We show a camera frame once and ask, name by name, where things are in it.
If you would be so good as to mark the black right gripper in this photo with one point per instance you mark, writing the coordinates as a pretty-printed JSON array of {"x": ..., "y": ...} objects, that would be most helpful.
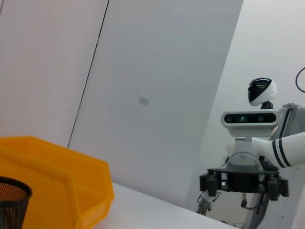
[{"x": 243, "y": 182}]

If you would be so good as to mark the black mesh pen holder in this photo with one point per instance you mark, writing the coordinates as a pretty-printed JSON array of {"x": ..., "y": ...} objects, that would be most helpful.
[{"x": 12, "y": 210}]

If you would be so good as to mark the grey robot torso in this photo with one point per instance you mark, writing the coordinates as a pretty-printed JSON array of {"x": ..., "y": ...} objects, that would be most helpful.
[{"x": 293, "y": 119}]

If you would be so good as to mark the white background humanoid robot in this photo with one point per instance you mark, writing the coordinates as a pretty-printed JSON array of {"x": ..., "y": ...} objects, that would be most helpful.
[{"x": 269, "y": 91}]

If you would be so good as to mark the yellow plastic bin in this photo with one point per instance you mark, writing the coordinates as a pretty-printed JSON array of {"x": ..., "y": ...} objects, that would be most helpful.
[{"x": 47, "y": 167}]

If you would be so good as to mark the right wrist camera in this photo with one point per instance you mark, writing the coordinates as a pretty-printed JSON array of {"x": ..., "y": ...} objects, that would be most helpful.
[{"x": 243, "y": 162}]

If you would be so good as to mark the white robot head camera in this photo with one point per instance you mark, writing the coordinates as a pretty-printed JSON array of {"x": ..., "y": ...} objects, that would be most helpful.
[{"x": 250, "y": 130}]

